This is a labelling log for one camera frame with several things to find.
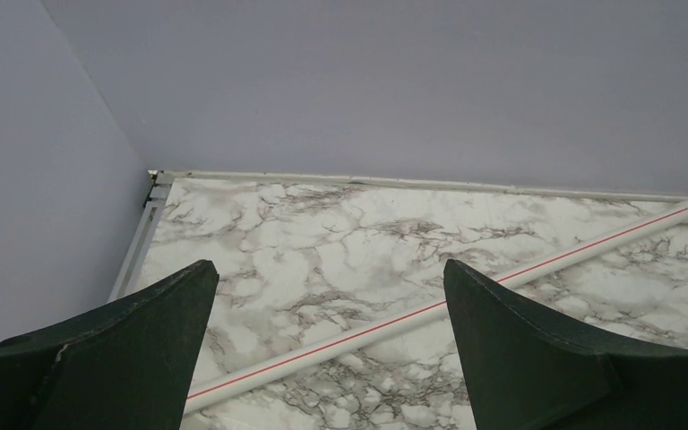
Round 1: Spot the white PVC pipe frame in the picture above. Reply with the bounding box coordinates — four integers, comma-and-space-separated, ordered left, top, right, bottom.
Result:
184, 200, 688, 415

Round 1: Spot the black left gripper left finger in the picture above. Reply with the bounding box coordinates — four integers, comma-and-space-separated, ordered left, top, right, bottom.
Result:
0, 260, 219, 429

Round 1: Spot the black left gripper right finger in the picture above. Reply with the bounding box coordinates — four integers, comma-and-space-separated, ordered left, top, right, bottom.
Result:
443, 260, 688, 429

